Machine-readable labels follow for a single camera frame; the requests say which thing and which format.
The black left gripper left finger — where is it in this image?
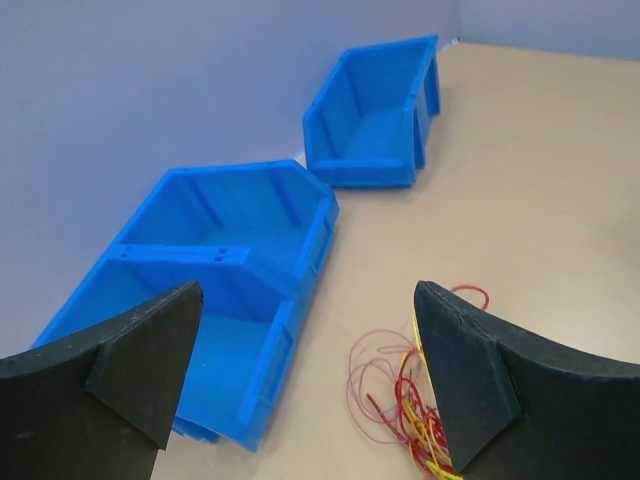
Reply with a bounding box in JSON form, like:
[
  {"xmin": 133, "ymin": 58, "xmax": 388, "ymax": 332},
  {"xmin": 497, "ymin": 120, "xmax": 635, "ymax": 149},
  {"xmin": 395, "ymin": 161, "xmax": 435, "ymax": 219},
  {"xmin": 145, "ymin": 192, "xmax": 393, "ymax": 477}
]
[{"xmin": 1, "ymin": 281, "xmax": 203, "ymax": 479}]

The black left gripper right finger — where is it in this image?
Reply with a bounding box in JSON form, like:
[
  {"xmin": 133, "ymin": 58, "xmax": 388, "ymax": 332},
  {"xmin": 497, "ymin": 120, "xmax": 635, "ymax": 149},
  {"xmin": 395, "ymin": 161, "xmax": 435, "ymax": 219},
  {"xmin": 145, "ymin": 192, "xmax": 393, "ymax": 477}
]
[{"xmin": 414, "ymin": 281, "xmax": 639, "ymax": 479}]

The yellow thin wire bundle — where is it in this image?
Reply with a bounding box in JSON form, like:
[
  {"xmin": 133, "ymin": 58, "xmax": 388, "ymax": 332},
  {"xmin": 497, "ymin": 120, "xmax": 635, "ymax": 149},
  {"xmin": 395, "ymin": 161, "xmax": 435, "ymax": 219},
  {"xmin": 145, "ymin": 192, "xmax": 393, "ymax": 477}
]
[{"xmin": 399, "ymin": 309, "xmax": 464, "ymax": 480}]

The red thin wire bundle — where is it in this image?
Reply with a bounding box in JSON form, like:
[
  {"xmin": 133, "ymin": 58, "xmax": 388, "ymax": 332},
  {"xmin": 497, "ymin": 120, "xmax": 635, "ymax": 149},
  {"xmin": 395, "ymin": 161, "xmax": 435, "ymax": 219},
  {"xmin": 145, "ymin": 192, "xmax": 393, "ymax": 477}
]
[{"xmin": 347, "ymin": 284, "xmax": 491, "ymax": 474}]

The blue bin near left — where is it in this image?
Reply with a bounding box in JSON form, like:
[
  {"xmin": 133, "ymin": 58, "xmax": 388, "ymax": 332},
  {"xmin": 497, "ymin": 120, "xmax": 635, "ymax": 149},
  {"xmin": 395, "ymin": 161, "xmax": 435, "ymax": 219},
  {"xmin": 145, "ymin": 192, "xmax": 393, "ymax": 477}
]
[{"xmin": 34, "ymin": 246, "xmax": 296, "ymax": 451}]

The blue bin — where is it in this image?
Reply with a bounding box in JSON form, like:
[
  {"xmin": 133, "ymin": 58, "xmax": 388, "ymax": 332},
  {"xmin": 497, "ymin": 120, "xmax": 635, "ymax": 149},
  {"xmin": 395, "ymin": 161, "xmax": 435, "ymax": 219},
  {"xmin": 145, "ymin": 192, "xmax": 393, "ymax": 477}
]
[
  {"xmin": 303, "ymin": 35, "xmax": 441, "ymax": 188},
  {"xmin": 34, "ymin": 246, "xmax": 296, "ymax": 451},
  {"xmin": 111, "ymin": 160, "xmax": 339, "ymax": 295}
]

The blue bin middle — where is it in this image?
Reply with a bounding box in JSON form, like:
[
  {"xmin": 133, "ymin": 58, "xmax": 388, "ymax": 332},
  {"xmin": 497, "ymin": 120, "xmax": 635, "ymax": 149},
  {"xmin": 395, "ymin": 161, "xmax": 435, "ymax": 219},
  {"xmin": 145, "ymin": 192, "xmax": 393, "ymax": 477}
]
[{"xmin": 111, "ymin": 160, "xmax": 339, "ymax": 295}]

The blue bin right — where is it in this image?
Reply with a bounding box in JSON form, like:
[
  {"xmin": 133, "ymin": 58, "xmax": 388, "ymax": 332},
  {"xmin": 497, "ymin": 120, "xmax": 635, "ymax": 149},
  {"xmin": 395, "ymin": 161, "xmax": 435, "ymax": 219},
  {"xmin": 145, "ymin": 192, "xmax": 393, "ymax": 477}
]
[{"xmin": 303, "ymin": 35, "xmax": 441, "ymax": 188}]

